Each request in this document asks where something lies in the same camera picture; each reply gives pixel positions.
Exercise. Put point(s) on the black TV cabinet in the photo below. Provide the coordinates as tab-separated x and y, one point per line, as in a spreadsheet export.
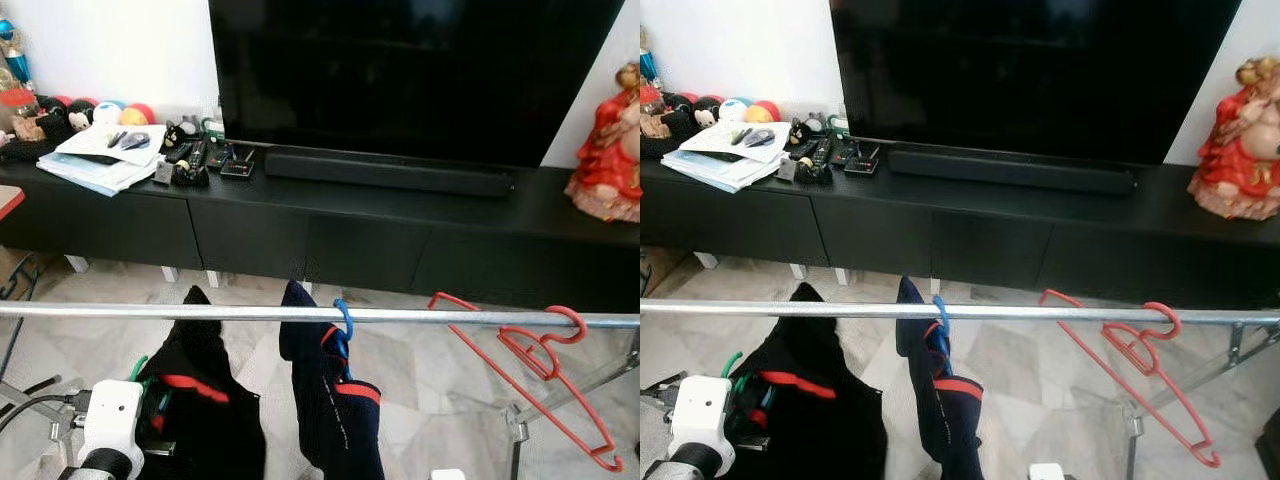
960	235
330	235

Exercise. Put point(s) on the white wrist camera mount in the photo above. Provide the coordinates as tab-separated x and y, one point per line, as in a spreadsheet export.
110	415
448	475
700	415
1047	472

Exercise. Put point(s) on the orange plush ball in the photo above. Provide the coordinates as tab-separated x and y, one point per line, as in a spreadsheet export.
764	110
138	112

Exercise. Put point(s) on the white and blue ball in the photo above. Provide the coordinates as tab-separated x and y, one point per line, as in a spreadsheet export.
107	110
734	108

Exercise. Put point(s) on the silver metal clothes rack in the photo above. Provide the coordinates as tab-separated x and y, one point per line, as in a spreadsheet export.
250	314
1000	313

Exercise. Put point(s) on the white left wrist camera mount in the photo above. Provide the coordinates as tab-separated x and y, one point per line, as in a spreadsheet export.
700	415
110	415

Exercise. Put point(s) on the red lidded jar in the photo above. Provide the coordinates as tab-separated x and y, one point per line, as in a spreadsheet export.
22	115
652	115

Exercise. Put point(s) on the blue trophy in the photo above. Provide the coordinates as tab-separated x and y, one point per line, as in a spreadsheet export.
648	60
12	50

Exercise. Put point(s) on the green and white container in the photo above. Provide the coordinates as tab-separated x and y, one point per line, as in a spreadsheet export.
838	123
213	125

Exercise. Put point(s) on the black plush ball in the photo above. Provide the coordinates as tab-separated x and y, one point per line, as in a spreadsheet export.
80	110
707	108

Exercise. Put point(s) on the stack of white papers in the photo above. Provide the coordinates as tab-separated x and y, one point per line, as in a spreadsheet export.
100	160
725	158

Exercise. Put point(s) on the black box with red trim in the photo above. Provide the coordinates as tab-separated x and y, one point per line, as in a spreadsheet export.
862	160
238	162

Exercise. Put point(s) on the black soundbar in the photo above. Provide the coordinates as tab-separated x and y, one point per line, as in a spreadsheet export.
1010	170

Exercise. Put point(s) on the green plastic hanger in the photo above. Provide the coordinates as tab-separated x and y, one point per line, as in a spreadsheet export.
732	364
137	368

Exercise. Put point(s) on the blue plastic hanger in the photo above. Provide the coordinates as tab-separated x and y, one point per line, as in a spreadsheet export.
345	315
942	312

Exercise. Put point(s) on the black television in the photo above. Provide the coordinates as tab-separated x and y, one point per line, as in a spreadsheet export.
400	70
1020	70

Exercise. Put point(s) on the navy shirt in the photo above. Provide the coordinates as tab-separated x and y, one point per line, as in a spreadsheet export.
945	400
335	400

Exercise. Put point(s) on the black garment with red trim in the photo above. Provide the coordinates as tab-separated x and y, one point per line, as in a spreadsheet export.
200	400
810	400

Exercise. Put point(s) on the red laughing Buddha figurine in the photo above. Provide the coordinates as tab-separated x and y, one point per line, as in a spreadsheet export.
1240	150
610	150

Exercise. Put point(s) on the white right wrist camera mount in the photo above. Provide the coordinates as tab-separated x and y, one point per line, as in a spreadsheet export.
1047	472
448	475

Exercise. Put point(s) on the red plastic hanger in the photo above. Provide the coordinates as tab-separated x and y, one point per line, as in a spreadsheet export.
1140	345
540	350

